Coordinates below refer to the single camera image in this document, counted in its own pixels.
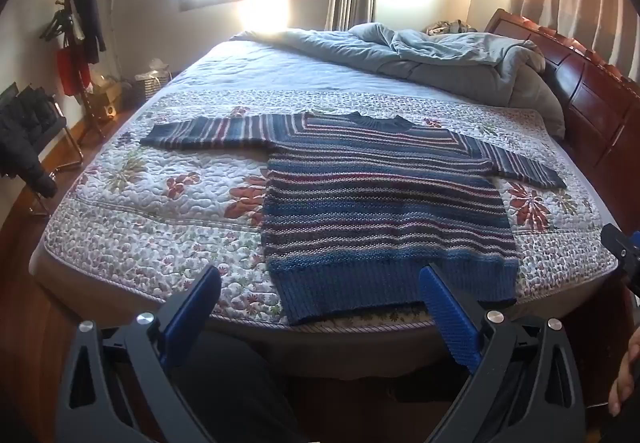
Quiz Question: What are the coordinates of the patterned crumpled cloth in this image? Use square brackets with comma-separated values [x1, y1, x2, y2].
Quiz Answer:
[425, 19, 478, 35]

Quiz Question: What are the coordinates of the person's right hand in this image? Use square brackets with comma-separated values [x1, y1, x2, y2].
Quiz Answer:
[608, 328, 640, 418]

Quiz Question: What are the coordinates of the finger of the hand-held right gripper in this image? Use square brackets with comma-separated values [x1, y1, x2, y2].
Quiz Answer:
[600, 224, 640, 296]

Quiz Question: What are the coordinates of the red-brown wooden headboard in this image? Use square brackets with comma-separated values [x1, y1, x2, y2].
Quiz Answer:
[484, 8, 640, 234]

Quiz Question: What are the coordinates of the bed with floral quilt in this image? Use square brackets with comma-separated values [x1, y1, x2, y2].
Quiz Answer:
[30, 40, 621, 329]

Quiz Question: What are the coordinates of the black hanging garment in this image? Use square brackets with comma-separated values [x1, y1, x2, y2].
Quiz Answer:
[67, 0, 107, 66]

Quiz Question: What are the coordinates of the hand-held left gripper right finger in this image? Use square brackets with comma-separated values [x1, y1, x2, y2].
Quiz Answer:
[417, 264, 588, 443]

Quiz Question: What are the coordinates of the blue striped knit sweater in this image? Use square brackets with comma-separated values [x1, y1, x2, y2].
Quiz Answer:
[139, 110, 568, 326]

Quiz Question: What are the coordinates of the grey-blue comforter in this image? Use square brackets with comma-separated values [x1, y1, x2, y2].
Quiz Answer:
[230, 22, 566, 139]

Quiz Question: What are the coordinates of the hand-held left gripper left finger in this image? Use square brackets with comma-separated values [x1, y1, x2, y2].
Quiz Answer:
[55, 265, 223, 443]

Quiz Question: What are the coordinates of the black jacket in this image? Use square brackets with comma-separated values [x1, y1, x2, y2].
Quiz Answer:
[0, 83, 58, 199]

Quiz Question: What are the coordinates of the woven basket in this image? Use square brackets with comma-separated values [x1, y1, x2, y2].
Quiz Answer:
[134, 58, 173, 101]

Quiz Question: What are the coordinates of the red hanging bag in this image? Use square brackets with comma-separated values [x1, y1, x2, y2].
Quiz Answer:
[56, 46, 93, 96]

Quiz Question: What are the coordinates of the metal frame chair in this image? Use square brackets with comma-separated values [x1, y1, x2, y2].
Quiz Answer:
[27, 93, 83, 216]

